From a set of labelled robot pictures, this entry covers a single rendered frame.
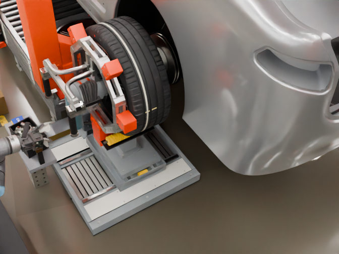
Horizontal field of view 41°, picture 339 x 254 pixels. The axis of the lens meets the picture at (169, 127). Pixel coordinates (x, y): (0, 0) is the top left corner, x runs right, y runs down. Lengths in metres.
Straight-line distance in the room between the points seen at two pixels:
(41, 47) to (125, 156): 0.88
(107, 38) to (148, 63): 0.25
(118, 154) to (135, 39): 0.95
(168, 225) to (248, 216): 0.54
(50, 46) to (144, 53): 0.74
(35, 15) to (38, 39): 0.16
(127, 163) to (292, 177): 1.20
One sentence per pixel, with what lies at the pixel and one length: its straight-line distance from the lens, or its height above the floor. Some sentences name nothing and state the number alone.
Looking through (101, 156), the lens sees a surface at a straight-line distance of 3.13.
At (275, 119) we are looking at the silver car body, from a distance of 1.94.
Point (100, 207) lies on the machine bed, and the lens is 2.97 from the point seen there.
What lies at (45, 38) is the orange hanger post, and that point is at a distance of 2.82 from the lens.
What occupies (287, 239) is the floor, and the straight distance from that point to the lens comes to 3.08.
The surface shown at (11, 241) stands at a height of 0.30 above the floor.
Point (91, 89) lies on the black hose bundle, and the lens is 2.29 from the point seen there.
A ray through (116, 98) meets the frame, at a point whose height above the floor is 0.98.
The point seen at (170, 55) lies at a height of 0.96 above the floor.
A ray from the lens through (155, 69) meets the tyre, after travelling 2.34.
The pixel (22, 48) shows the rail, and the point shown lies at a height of 0.39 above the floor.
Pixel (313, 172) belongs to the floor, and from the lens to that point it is 3.45.
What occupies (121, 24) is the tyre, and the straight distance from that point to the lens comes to 2.48.
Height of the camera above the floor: 2.59
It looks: 48 degrees down
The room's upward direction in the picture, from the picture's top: 4 degrees clockwise
